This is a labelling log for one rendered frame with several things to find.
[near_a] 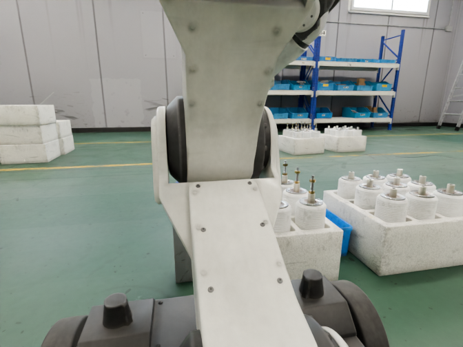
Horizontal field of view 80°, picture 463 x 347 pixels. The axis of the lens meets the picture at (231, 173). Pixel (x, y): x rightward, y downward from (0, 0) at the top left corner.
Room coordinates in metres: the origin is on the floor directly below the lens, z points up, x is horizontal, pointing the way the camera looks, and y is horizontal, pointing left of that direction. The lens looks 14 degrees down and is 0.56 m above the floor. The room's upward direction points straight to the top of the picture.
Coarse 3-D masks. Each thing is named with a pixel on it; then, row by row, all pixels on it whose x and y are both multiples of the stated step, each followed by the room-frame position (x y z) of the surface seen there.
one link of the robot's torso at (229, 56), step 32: (160, 0) 0.28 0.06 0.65; (192, 0) 0.29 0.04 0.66; (224, 0) 0.30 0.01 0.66; (256, 0) 0.30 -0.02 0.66; (288, 0) 0.31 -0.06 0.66; (192, 32) 0.31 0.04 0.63; (224, 32) 0.31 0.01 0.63; (256, 32) 0.32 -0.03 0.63; (288, 32) 0.32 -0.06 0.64; (192, 64) 0.32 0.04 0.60; (224, 64) 0.33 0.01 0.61; (256, 64) 0.34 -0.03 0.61; (192, 96) 0.35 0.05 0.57; (224, 96) 0.35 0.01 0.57; (256, 96) 0.36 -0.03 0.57; (192, 128) 0.37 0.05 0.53; (224, 128) 0.38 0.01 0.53; (256, 128) 0.39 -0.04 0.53; (192, 160) 0.39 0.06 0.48; (224, 160) 0.40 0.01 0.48; (256, 160) 0.42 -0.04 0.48
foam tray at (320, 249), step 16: (288, 240) 0.76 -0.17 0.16; (304, 240) 0.76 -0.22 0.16; (320, 240) 0.77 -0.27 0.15; (336, 240) 0.78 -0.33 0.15; (288, 256) 0.76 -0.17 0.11; (304, 256) 0.77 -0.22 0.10; (320, 256) 0.78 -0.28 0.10; (336, 256) 0.79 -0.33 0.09; (288, 272) 0.76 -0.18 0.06; (320, 272) 0.78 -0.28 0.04; (336, 272) 0.79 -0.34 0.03
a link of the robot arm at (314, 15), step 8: (320, 0) 0.59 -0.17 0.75; (328, 0) 0.59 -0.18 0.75; (336, 0) 0.67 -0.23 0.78; (312, 8) 0.60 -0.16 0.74; (320, 8) 0.60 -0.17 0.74; (328, 8) 0.59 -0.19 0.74; (312, 16) 0.60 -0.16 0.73; (320, 16) 0.60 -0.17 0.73; (304, 24) 0.61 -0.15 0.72; (312, 24) 0.61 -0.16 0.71
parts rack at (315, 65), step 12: (396, 36) 6.10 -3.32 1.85; (312, 48) 5.80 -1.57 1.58; (396, 60) 6.01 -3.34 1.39; (300, 72) 6.10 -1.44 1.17; (312, 72) 5.59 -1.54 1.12; (396, 72) 5.94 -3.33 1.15; (312, 84) 5.56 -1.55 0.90; (396, 84) 5.93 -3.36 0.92; (300, 96) 6.12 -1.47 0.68; (312, 96) 5.55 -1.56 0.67; (312, 108) 5.56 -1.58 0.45; (276, 120) 5.41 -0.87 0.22; (288, 120) 5.46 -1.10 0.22; (300, 120) 5.51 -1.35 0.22; (312, 120) 5.58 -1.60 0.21; (324, 120) 5.61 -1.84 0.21; (336, 120) 5.66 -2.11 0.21; (348, 120) 5.72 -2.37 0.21; (360, 120) 5.77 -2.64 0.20; (372, 120) 5.83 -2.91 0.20; (384, 120) 5.89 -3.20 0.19
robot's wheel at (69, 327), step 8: (64, 320) 0.41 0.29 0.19; (72, 320) 0.41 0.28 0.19; (80, 320) 0.41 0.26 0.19; (56, 328) 0.38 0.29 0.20; (64, 328) 0.38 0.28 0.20; (72, 328) 0.38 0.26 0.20; (80, 328) 0.39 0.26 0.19; (48, 336) 0.37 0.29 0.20; (56, 336) 0.37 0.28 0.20; (64, 336) 0.37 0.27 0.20; (72, 336) 0.37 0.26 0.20; (48, 344) 0.35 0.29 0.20; (56, 344) 0.35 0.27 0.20; (64, 344) 0.36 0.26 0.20; (72, 344) 0.36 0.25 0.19
